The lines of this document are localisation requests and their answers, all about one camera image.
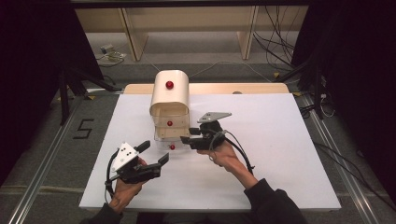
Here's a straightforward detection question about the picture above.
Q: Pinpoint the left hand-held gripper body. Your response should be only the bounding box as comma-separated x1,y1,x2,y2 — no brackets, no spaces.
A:
111,141,163,185

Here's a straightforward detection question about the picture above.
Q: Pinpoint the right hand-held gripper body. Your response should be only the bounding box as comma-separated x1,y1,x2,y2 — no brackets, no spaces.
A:
190,111,233,151

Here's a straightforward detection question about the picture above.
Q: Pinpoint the low drawer with red knob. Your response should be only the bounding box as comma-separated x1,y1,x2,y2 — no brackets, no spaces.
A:
153,125,191,152

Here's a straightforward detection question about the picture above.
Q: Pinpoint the cream wooden drawer cabinet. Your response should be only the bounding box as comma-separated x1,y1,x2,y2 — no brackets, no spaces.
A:
148,69,191,141

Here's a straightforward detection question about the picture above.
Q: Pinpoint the person's left hand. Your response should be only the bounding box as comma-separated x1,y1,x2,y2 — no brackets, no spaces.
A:
107,158,148,215

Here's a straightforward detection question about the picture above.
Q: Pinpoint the person's right hand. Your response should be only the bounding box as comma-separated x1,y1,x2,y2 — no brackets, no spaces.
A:
196,141,242,172

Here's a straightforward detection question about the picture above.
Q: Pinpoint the shallow drawer with red knob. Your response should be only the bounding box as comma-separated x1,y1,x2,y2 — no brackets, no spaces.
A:
151,114,191,129

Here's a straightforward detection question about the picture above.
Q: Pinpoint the white table board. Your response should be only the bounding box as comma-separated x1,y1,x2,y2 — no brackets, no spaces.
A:
78,92,342,213

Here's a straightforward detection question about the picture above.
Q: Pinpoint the black tripod stand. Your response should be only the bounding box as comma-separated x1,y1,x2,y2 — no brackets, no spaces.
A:
57,66,124,126

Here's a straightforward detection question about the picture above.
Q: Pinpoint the light wooden shelf unit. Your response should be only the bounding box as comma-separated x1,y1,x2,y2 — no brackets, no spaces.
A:
74,5,309,62

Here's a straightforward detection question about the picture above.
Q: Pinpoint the white power strip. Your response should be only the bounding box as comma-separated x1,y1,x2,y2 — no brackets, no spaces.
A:
98,44,128,63

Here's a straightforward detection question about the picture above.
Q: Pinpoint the black metal stand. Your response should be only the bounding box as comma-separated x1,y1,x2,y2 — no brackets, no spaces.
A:
274,55,327,120

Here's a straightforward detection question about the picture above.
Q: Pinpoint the black curtain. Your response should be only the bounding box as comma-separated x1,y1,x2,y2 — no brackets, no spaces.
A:
0,0,105,188
291,0,396,202

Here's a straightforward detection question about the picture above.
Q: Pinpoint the left hand-held gripper cable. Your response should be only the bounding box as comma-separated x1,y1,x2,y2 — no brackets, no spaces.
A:
104,148,120,203

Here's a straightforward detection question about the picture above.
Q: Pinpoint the hand-held gripper cable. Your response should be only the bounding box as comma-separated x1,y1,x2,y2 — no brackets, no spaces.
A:
207,129,256,175
104,148,120,203

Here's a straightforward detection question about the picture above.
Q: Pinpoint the right hand-held gripper cable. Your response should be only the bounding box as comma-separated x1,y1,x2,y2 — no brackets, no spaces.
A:
207,129,256,175

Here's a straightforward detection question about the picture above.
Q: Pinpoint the aluminium floor rail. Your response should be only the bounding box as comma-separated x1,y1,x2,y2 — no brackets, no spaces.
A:
299,92,380,224
6,96,86,224

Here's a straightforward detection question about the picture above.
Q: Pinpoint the bundle of black cables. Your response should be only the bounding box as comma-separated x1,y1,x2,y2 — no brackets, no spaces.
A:
252,5,301,69

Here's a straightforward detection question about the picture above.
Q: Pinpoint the long black floor cable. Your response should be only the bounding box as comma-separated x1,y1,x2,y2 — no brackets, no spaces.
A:
312,141,396,213

